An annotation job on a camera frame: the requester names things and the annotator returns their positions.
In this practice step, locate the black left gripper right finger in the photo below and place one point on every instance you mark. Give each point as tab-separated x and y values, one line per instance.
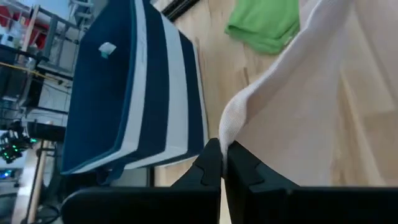
280	205

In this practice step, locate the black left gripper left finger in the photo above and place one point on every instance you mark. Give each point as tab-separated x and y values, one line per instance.
155	205

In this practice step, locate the pale pink woven towel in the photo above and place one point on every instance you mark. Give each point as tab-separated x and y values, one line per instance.
311	109

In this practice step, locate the green microfibre towel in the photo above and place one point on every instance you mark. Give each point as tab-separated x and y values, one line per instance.
264	25

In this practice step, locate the navy white-striped fabric basket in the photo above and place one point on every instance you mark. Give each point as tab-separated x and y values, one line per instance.
109	93

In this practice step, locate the black beam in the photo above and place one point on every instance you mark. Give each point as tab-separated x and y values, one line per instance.
46	132

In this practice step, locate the electronics with green LEDs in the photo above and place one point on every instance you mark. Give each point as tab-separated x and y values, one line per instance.
12	149

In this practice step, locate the grey metal shelf rack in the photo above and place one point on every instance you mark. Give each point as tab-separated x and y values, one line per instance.
51	34

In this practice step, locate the red storage bin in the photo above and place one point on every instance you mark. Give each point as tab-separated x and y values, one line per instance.
38	39

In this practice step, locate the light wooden post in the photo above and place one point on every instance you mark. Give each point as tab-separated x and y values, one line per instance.
37	180

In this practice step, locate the black aluminium table frame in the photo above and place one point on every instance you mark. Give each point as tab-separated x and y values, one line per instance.
180	7

